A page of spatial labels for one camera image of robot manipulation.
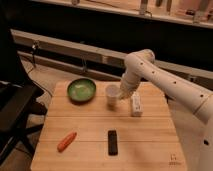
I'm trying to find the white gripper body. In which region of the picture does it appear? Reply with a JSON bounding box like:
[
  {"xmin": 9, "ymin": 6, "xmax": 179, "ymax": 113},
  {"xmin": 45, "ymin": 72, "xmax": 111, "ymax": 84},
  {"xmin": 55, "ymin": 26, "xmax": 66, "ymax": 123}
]
[{"xmin": 119, "ymin": 76, "xmax": 138, "ymax": 99}]

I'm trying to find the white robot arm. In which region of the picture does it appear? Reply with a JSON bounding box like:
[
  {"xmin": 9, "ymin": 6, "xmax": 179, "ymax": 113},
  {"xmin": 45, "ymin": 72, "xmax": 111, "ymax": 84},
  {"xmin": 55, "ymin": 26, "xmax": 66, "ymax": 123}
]
[{"xmin": 119, "ymin": 49, "xmax": 213, "ymax": 171}]

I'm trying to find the green ceramic bowl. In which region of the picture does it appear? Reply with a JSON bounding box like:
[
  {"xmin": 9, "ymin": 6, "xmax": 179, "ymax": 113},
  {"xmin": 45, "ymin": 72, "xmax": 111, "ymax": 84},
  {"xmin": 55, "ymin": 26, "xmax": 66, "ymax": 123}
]
[{"xmin": 67, "ymin": 78, "xmax": 96, "ymax": 103}]

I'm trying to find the wooden table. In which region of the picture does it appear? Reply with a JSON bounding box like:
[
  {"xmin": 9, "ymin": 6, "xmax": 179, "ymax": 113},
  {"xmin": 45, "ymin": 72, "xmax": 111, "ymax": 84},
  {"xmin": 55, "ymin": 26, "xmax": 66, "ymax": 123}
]
[{"xmin": 31, "ymin": 81, "xmax": 187, "ymax": 171}]

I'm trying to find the orange carrot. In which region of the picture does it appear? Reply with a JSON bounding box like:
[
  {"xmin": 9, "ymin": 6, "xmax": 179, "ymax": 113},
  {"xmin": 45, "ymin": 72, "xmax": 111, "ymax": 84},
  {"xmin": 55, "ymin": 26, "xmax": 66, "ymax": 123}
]
[{"xmin": 57, "ymin": 132, "xmax": 77, "ymax": 152}]

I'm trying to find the black chair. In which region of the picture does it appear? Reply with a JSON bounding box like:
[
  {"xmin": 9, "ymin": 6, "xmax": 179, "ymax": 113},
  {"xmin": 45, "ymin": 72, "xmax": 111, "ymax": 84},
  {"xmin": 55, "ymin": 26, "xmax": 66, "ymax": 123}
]
[{"xmin": 0, "ymin": 8, "xmax": 47, "ymax": 166}]

